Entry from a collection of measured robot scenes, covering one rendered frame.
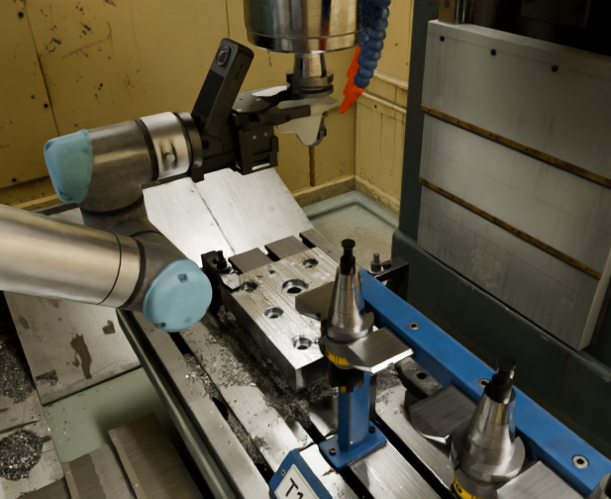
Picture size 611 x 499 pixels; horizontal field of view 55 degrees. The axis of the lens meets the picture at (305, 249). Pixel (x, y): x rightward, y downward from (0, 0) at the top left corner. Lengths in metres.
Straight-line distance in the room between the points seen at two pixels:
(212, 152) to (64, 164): 0.18
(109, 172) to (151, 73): 1.13
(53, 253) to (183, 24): 1.31
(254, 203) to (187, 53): 0.49
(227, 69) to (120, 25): 1.05
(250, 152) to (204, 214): 1.09
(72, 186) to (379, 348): 0.38
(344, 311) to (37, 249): 0.32
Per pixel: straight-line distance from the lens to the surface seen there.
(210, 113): 0.72
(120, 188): 0.70
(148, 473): 1.19
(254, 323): 1.06
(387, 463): 0.96
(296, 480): 0.88
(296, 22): 0.71
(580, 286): 1.15
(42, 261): 0.56
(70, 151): 0.69
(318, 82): 0.78
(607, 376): 1.23
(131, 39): 1.77
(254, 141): 0.75
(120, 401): 1.50
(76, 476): 1.27
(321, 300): 0.73
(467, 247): 1.31
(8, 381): 1.61
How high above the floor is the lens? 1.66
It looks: 33 degrees down
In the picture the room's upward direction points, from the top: 2 degrees counter-clockwise
